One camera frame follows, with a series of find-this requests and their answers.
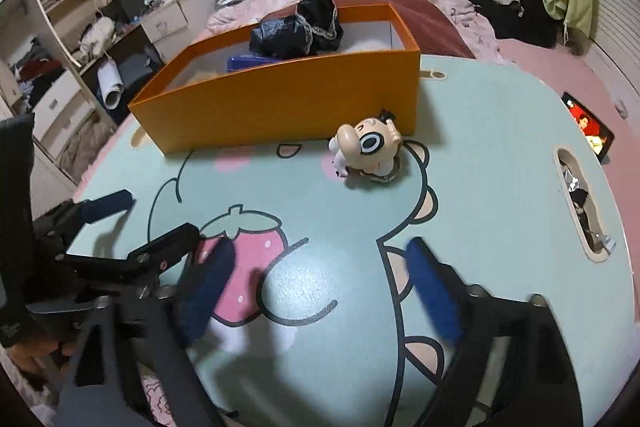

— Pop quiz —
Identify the cartoon figure keychain toy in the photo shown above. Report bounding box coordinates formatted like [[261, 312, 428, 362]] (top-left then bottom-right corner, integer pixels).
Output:
[[329, 109, 402, 183]]

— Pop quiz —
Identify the black lace scrunchie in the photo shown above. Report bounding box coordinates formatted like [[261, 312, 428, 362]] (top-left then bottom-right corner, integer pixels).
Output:
[[248, 0, 344, 60]]

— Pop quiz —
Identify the white fluffy pompom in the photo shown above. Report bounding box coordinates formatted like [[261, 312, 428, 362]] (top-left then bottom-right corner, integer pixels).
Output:
[[342, 39, 388, 53]]

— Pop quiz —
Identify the person's left hand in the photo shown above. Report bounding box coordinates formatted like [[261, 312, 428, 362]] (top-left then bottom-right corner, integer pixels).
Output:
[[8, 335, 76, 376]]

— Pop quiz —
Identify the white paper roll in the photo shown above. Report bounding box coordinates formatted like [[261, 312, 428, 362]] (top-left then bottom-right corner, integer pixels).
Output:
[[96, 58, 125, 109]]

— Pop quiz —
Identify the white drawer cabinet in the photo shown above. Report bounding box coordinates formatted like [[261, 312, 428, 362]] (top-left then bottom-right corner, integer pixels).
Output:
[[141, 1, 190, 43]]

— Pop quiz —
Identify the smartphone with red screen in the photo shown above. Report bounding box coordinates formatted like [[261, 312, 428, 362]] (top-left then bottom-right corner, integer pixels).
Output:
[[561, 92, 615, 164]]

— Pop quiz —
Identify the orange cardboard box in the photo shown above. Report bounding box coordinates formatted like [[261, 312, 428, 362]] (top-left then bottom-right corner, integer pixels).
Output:
[[129, 4, 421, 154]]

